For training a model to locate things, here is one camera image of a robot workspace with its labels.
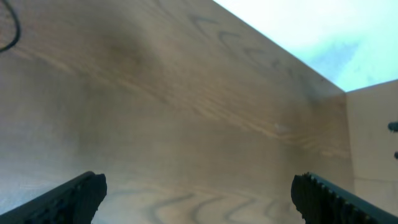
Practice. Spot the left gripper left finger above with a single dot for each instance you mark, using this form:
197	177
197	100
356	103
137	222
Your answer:
75	201

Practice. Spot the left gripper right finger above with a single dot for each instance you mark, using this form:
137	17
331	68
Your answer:
321	202

